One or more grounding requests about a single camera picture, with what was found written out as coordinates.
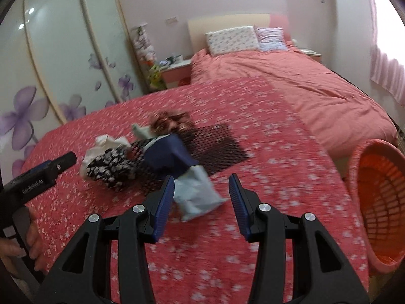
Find black mesh net bag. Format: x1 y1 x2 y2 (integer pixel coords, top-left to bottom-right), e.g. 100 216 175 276
129 124 248 194

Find navy blue cloth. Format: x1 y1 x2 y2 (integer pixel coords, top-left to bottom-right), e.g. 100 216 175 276
144 134 199 179

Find brown red scrunchie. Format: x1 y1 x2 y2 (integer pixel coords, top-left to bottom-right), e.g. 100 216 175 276
150 110 195 135

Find person left hand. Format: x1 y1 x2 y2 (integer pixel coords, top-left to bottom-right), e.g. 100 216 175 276
0 205 48 273

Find pink striped pillow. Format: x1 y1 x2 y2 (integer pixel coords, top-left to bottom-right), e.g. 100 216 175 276
255 26 287 51

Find white wrapper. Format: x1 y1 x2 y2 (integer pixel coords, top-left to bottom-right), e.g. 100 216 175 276
80 135 130 180

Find pink bed duvet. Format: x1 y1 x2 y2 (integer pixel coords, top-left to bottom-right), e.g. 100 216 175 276
191 47 397 160

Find pale green wrapper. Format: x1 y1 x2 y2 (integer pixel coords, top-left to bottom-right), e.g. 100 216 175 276
131 124 158 140

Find beige bed headboard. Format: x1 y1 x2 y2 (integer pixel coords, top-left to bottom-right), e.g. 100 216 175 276
187 13 270 53

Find red floral tablecloth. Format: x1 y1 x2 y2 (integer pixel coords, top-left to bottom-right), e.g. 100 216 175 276
23 78 369 303

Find stuffed toy stack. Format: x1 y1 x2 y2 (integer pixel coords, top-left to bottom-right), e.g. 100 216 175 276
130 23 166 91

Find orange plastic laundry basket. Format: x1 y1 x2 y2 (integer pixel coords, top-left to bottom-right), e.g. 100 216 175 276
345 139 404 275

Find sliding wardrobe floral doors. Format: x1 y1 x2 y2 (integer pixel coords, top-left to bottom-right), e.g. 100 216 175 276
1 0 146 182

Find black white patterned cloth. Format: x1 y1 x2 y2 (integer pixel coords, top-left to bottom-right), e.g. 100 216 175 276
85 146 138 188

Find white floral pillow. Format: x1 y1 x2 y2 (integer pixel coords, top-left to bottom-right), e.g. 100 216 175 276
205 25 259 56

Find light blue cloth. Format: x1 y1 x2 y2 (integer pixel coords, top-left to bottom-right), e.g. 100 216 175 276
173 165 228 222

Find pink window curtain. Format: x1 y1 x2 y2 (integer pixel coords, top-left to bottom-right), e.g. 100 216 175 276
370 45 404 106

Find pink left nightstand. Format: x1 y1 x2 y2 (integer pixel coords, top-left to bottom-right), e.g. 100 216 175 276
161 59 192 89

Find right nightstand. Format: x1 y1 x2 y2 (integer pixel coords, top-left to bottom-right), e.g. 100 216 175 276
299 48 322 63

